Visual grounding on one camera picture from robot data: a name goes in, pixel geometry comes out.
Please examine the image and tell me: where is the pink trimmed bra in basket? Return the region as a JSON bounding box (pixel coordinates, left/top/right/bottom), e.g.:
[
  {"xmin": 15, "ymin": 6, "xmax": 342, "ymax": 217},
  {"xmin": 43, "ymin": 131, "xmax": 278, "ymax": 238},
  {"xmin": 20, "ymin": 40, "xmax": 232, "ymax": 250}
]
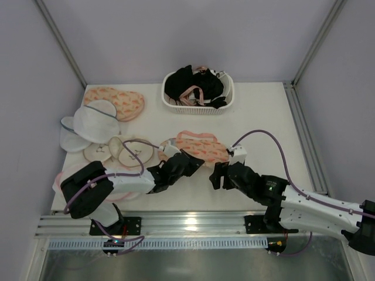
[{"xmin": 175, "ymin": 66, "xmax": 219, "ymax": 107}]

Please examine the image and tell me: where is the black garment in basket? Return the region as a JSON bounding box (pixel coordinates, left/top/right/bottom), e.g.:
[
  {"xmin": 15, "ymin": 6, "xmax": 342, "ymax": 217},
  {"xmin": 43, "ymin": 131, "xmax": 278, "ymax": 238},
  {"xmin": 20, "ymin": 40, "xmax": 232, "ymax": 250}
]
[{"xmin": 164, "ymin": 65, "xmax": 227, "ymax": 109}]

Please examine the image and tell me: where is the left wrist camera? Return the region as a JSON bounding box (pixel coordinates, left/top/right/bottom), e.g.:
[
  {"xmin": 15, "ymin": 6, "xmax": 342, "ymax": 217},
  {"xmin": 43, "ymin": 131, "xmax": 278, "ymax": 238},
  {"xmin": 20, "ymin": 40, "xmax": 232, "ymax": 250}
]
[{"xmin": 158, "ymin": 139, "xmax": 180, "ymax": 157}]

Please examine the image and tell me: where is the left aluminium frame post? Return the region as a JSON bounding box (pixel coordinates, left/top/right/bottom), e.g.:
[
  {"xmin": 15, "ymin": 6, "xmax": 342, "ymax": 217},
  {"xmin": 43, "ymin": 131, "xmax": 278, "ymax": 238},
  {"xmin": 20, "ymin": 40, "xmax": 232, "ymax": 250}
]
[{"xmin": 33, "ymin": 0, "xmax": 87, "ymax": 88}]

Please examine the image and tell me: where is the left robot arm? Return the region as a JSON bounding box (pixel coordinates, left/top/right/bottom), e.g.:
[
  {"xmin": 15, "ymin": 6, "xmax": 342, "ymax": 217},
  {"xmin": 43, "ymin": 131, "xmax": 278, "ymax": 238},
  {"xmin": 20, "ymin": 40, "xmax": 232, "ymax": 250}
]
[{"xmin": 60, "ymin": 150, "xmax": 204, "ymax": 229}]

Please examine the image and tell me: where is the white mesh laundry bag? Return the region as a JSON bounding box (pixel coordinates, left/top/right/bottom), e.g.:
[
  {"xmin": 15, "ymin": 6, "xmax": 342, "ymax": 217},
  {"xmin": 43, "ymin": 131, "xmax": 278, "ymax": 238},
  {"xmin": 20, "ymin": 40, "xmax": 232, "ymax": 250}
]
[{"xmin": 59, "ymin": 100, "xmax": 120, "ymax": 153}]

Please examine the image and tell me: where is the aluminium frame post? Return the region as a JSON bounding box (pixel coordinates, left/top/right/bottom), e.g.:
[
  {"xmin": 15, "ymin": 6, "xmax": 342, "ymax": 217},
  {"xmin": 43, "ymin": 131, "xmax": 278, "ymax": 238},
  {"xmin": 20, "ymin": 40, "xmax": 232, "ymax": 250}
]
[
  {"xmin": 291, "ymin": 0, "xmax": 347, "ymax": 87},
  {"xmin": 33, "ymin": 0, "xmax": 87, "ymax": 88}
]

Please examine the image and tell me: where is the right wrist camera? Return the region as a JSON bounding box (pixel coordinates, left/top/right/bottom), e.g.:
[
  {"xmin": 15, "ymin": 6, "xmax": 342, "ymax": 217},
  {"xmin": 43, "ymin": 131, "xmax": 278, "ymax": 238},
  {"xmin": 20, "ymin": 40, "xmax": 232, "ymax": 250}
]
[{"xmin": 227, "ymin": 145, "xmax": 247, "ymax": 166}]

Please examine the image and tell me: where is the white perforated plastic basket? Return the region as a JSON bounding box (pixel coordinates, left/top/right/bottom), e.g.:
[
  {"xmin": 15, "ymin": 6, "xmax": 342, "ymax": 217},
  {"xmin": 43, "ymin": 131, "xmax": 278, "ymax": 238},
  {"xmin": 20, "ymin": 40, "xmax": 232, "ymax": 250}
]
[{"xmin": 161, "ymin": 71, "xmax": 236, "ymax": 115}]

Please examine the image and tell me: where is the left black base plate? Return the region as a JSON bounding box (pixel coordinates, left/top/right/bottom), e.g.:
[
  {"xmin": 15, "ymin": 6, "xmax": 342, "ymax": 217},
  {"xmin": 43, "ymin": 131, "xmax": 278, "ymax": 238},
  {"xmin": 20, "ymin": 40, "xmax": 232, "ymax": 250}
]
[{"xmin": 89, "ymin": 217, "xmax": 142, "ymax": 236}]

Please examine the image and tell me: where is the slotted cable duct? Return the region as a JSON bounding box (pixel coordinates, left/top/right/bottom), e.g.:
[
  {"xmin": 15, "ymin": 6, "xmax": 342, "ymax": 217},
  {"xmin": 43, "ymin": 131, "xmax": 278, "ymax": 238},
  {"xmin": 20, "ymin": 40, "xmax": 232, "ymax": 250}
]
[{"xmin": 47, "ymin": 237, "xmax": 268, "ymax": 251}]

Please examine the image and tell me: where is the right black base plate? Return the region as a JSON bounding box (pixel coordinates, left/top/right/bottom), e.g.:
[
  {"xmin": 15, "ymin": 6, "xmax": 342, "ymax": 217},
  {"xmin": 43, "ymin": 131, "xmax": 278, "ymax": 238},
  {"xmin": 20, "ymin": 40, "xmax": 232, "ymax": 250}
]
[{"xmin": 244, "ymin": 215, "xmax": 299, "ymax": 234}]

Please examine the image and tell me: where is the tulip print laundry bag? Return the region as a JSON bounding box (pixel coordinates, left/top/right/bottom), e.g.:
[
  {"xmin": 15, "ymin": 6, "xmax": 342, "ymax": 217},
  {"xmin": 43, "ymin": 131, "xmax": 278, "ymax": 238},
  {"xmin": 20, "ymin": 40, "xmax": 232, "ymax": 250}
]
[
  {"xmin": 158, "ymin": 131, "xmax": 229, "ymax": 169},
  {"xmin": 83, "ymin": 87, "xmax": 145, "ymax": 122}
]

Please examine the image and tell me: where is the aluminium mounting rail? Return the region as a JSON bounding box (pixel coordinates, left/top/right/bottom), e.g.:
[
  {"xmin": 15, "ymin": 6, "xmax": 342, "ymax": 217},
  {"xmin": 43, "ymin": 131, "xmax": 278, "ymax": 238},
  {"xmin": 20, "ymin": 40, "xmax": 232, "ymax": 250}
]
[{"xmin": 35, "ymin": 209, "xmax": 360, "ymax": 238}]

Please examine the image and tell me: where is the pink trimmed white laundry bag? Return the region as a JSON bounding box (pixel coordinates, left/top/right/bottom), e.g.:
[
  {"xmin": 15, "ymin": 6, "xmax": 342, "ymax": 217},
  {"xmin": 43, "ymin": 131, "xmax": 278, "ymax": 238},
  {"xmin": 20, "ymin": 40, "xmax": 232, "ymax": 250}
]
[{"xmin": 52, "ymin": 163, "xmax": 141, "ymax": 203}]

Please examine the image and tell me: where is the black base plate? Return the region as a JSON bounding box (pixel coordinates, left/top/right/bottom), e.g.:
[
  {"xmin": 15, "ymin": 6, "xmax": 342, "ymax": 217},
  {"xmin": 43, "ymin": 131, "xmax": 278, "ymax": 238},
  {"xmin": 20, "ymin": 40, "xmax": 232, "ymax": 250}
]
[
  {"xmin": 89, "ymin": 217, "xmax": 142, "ymax": 236},
  {"xmin": 244, "ymin": 215, "xmax": 299, "ymax": 234}
]

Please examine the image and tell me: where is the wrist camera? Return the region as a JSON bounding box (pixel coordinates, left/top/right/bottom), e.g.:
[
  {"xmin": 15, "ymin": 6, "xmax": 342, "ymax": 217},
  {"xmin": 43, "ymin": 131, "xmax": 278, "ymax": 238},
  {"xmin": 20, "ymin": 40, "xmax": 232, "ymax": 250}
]
[
  {"xmin": 158, "ymin": 139, "xmax": 180, "ymax": 157},
  {"xmin": 227, "ymin": 145, "xmax": 247, "ymax": 166}
]

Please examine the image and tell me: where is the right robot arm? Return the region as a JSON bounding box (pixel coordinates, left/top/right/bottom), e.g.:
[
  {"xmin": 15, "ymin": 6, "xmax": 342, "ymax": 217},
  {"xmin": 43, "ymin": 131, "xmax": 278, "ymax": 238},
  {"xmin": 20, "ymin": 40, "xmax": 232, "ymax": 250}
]
[{"xmin": 209, "ymin": 162, "xmax": 374, "ymax": 256}]

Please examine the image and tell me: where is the cream round laundry bag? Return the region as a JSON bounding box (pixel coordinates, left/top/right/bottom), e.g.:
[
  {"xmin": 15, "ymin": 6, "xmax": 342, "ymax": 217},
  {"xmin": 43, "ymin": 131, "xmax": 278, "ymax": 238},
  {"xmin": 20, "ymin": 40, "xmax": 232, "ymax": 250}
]
[{"xmin": 83, "ymin": 135, "xmax": 154, "ymax": 169}]

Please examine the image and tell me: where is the right aluminium frame post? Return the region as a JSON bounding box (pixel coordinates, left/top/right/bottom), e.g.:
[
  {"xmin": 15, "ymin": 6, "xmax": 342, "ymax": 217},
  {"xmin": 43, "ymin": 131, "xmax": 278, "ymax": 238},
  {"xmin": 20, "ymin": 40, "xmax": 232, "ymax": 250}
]
[{"xmin": 291, "ymin": 0, "xmax": 347, "ymax": 87}]

